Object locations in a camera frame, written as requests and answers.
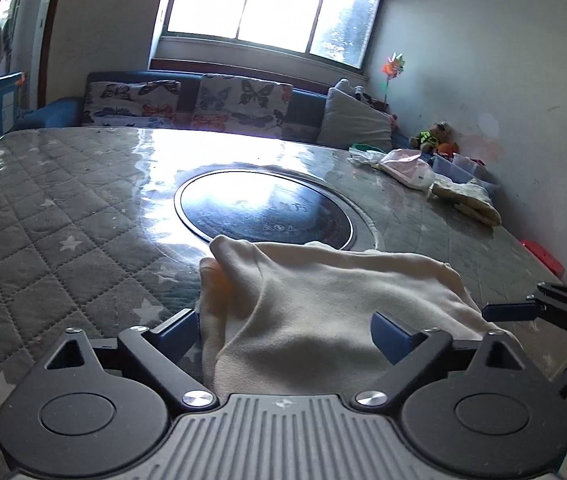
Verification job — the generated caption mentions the right butterfly cushion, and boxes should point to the right butterfly cushion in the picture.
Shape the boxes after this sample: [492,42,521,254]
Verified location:
[191,74,293,138]

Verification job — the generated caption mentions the round black induction cooktop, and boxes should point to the round black induction cooktop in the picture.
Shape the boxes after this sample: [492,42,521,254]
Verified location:
[174,169,357,249]

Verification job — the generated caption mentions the butterfly cushion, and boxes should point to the butterfly cushion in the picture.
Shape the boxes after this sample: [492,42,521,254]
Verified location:
[82,79,180,128]
[191,74,293,138]

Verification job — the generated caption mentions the white plush toy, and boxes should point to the white plush toy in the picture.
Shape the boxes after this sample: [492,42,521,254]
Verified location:
[334,78,389,113]

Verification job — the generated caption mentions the grey pillow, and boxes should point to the grey pillow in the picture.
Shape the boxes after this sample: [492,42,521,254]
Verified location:
[317,88,392,152]

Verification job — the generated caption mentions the folded yellow green blanket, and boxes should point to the folded yellow green blanket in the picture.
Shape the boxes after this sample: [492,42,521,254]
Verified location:
[430,176,501,228]

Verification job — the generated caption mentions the left butterfly cushion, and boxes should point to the left butterfly cushion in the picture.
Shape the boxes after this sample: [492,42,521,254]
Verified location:
[82,79,180,128]

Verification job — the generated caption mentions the green plastic bowl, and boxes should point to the green plastic bowl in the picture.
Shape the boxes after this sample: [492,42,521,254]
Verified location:
[351,143,385,153]

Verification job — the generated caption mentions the red plastic stool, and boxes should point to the red plastic stool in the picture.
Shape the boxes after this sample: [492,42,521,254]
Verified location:
[521,240,565,278]

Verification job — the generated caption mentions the window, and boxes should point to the window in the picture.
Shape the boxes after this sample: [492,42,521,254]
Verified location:
[164,0,382,70]

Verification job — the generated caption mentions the cream sweatshirt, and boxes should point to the cream sweatshirt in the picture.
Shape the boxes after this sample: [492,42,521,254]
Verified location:
[198,236,497,399]

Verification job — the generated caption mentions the clear plastic storage box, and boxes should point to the clear plastic storage box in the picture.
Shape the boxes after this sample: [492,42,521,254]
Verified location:
[432,154,499,196]

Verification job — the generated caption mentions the pink white packaged garment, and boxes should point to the pink white packaged garment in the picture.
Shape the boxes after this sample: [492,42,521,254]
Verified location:
[349,148,435,192]

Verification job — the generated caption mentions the blue sofa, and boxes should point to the blue sofa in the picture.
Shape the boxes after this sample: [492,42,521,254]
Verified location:
[11,70,415,151]

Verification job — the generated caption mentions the colourful paper pinwheel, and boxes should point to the colourful paper pinwheel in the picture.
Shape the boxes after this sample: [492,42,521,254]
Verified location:
[382,53,405,103]

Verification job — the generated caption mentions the teddy bear toy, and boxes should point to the teddy bear toy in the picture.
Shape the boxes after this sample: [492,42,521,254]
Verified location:
[409,122,459,158]

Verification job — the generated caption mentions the blue cabinet in doorway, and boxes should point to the blue cabinet in doorway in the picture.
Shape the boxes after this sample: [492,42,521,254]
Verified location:
[0,72,25,136]

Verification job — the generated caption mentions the grey quilted star table mat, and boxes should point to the grey quilted star table mat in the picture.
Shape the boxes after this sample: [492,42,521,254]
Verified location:
[0,128,551,479]

